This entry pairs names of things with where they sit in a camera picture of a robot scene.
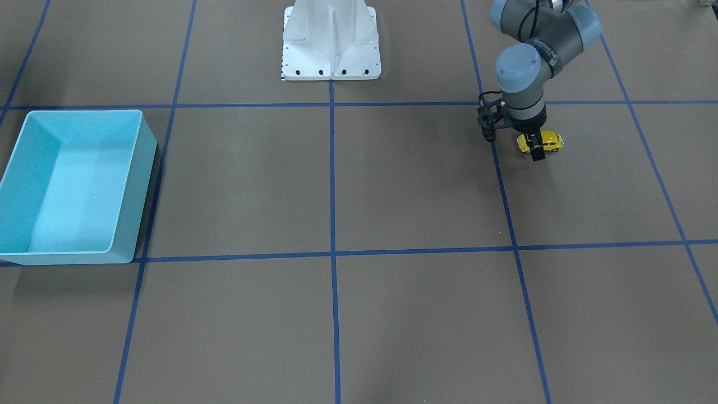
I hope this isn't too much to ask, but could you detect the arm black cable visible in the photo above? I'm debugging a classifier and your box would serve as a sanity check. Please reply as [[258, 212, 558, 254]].
[[517, 0, 578, 43]]

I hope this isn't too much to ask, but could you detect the light blue plastic bin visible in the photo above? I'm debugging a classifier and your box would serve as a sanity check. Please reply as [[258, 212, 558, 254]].
[[1, 109, 158, 265]]

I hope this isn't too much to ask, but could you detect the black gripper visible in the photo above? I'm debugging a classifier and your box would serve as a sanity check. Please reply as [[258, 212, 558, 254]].
[[509, 104, 547, 163]]

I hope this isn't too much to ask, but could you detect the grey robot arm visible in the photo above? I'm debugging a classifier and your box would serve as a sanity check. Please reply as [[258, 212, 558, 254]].
[[490, 1, 602, 162]]

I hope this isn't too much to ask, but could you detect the yellow beetle toy car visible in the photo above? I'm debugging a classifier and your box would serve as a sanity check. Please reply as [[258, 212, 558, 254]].
[[517, 130, 564, 154]]

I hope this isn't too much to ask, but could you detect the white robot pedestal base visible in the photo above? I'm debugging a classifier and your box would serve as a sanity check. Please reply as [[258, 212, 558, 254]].
[[280, 1, 382, 80]]

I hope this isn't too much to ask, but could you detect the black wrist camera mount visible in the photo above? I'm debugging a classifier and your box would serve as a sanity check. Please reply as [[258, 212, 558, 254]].
[[477, 90, 510, 143]]

